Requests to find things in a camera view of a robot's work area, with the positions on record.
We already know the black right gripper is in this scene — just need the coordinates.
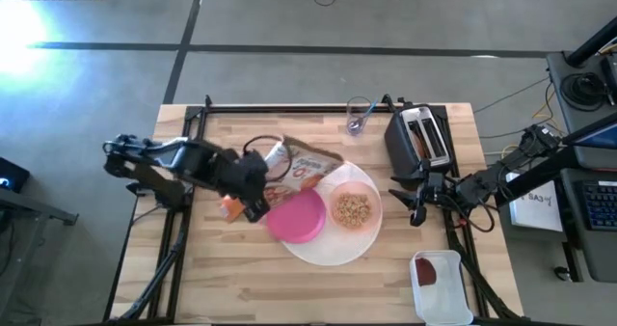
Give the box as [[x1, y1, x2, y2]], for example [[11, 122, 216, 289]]
[[388, 171, 457, 212]]

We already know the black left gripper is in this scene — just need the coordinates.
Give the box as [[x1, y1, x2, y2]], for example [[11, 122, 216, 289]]
[[224, 149, 271, 224]]

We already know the magenta plastic plate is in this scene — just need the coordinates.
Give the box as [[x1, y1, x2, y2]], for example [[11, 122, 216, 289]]
[[265, 188, 328, 244]]

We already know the pale pink plastic bowl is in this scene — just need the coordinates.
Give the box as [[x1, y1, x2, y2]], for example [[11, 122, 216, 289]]
[[328, 180, 383, 233]]

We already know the orange pumpkin cereal box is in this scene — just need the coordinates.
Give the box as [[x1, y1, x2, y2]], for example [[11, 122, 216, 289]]
[[219, 135, 346, 224]]

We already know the red apple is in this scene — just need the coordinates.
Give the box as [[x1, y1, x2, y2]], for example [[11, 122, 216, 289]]
[[415, 257, 438, 287]]

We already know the blue-handled spoon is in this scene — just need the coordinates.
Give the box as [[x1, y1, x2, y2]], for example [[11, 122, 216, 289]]
[[354, 95, 380, 129]]

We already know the white plastic container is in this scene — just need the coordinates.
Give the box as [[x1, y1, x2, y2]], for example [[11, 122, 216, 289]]
[[409, 249, 474, 326]]

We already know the black two-slot toaster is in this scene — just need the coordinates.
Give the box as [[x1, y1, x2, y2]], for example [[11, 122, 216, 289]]
[[384, 102, 454, 182]]

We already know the golden cereal rings heap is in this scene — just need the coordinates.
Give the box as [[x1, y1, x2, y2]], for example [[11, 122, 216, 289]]
[[335, 193, 372, 229]]

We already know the clear drinking glass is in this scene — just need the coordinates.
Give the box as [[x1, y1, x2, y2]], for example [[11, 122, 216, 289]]
[[345, 95, 373, 137]]

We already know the white round woven placemat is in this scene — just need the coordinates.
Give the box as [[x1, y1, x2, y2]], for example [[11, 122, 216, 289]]
[[282, 159, 385, 267]]

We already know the white paper pad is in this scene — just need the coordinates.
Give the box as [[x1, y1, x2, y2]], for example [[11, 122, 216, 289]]
[[508, 171, 564, 233]]

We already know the black backlit keyboard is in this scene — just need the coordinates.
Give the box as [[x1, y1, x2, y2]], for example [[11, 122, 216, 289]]
[[581, 180, 617, 231]]

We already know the dark laptop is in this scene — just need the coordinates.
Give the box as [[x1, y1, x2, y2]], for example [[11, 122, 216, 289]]
[[561, 116, 617, 149]]

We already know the grey side desk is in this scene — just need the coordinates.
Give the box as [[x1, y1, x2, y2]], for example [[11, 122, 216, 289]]
[[547, 50, 617, 284]]

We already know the black metal stand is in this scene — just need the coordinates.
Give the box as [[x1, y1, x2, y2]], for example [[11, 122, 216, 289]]
[[0, 188, 79, 227]]

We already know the black pole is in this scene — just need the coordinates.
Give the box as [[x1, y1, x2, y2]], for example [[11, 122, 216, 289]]
[[566, 15, 617, 68]]

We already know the black device with blue light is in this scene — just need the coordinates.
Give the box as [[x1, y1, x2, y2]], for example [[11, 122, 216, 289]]
[[0, 156, 31, 195]]

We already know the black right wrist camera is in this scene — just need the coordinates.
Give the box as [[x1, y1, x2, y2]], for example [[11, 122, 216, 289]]
[[409, 204, 429, 228]]

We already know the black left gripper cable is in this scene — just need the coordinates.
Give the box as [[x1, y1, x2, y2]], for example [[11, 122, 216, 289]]
[[242, 133, 294, 182]]

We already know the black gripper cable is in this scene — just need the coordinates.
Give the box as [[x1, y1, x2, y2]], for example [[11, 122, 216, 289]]
[[242, 133, 294, 182], [450, 195, 496, 234]]

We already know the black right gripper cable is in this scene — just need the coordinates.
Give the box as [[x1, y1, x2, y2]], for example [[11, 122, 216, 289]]
[[450, 195, 496, 234]]

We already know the black metal table frame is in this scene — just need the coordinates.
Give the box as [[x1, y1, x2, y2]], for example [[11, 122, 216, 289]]
[[103, 94, 526, 325]]

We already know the black coiled cable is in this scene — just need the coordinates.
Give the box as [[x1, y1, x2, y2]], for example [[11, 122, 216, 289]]
[[560, 71, 609, 109]]

